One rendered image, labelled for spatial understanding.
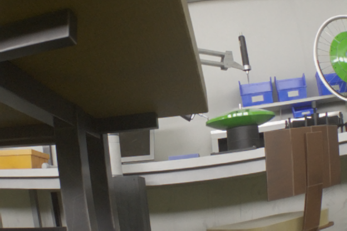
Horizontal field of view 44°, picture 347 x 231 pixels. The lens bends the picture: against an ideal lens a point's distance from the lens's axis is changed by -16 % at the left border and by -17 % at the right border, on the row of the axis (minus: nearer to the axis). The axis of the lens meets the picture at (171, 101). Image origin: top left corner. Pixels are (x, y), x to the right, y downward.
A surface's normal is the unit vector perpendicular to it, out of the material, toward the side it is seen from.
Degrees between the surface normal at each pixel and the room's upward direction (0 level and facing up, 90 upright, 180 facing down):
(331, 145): 90
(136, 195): 90
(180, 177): 90
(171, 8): 180
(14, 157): 94
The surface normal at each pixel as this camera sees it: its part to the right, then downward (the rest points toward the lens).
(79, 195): -0.11, -0.18
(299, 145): 0.30, -0.22
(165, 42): 0.09, 0.98
